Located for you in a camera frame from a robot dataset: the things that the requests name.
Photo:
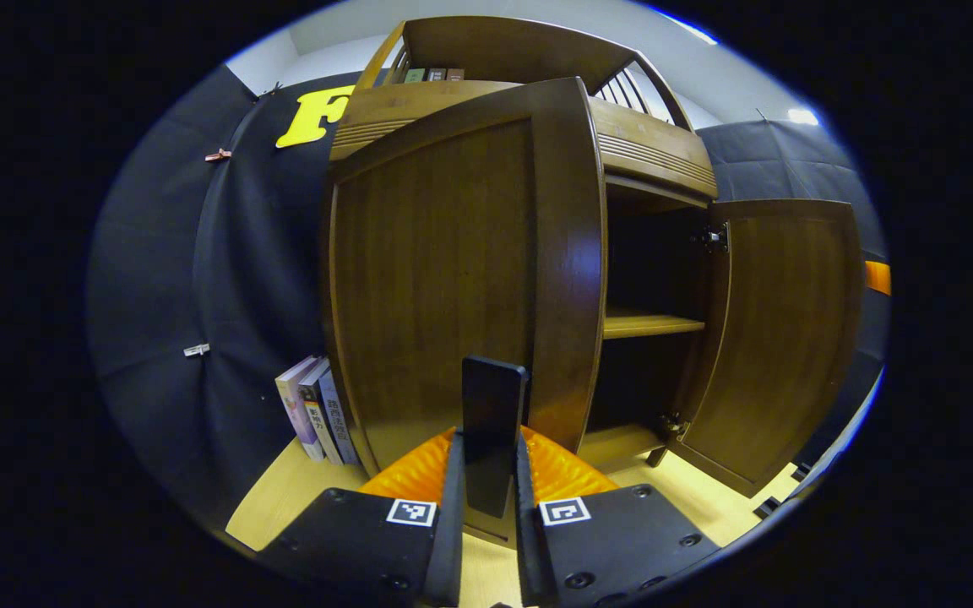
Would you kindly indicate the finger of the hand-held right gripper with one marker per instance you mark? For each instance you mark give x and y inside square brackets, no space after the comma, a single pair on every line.
[878,277]

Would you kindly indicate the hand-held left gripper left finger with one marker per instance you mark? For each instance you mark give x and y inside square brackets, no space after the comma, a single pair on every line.
[451,523]

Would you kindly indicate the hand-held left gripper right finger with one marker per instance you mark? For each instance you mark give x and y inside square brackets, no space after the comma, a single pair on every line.
[529,540]

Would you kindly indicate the wooden cabinet door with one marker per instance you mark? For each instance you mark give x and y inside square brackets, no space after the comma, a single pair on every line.
[782,338]
[436,270]

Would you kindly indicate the wooden double-door shoe cabinet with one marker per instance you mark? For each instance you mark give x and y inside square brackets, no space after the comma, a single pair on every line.
[520,46]

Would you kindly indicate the grey blue book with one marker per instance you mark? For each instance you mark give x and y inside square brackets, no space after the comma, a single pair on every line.
[336,414]

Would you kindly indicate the dark cover book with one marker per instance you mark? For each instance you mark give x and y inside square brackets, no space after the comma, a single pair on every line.
[317,422]

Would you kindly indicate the ceiling light panel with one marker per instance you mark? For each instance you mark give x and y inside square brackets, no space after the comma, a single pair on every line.
[803,116]

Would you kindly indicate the wooden inner shelf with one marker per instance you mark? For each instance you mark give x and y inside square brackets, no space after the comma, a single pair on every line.
[651,324]

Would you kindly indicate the small silver clip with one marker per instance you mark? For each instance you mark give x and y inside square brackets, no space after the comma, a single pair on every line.
[196,349]

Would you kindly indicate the small red clip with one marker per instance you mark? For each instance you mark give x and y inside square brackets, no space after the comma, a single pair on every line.
[218,155]

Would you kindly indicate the green book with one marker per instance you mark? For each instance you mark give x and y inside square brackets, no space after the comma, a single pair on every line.
[414,75]

